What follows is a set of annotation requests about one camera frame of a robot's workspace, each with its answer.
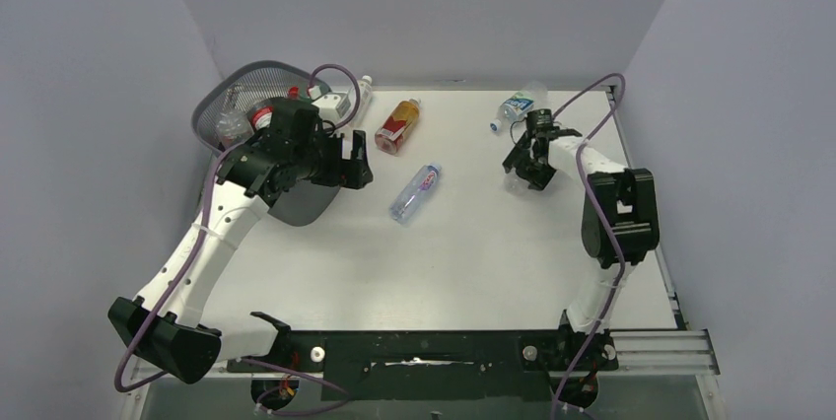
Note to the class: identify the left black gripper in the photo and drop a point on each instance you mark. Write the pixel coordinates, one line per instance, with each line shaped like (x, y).
(351, 174)

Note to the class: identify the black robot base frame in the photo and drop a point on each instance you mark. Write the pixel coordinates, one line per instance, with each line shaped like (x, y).
(438, 365)

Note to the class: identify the grey ribbed waste bin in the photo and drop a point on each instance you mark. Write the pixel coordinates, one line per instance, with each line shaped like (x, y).
(242, 90)

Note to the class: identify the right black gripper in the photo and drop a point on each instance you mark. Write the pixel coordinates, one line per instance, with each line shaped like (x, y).
(536, 178)

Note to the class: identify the blue label clear bottle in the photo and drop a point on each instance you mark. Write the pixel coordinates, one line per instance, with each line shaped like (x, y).
(518, 105)

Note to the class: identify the clear bottle white label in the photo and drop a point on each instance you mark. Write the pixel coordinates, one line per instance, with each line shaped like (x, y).
(361, 106)

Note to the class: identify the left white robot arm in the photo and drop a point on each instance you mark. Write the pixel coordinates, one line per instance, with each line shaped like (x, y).
(162, 323)

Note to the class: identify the plain clear bottle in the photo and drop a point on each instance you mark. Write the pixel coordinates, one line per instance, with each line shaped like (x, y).
(516, 185)

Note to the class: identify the pink blue label bottle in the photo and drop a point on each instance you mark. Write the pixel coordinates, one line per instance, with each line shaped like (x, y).
(415, 193)

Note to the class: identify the red yellow label bottle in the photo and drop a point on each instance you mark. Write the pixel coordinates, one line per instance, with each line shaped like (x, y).
(398, 126)

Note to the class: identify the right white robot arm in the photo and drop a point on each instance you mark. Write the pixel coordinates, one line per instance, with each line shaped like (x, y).
(620, 219)

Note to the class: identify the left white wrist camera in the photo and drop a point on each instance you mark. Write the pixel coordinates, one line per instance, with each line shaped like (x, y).
(333, 106)

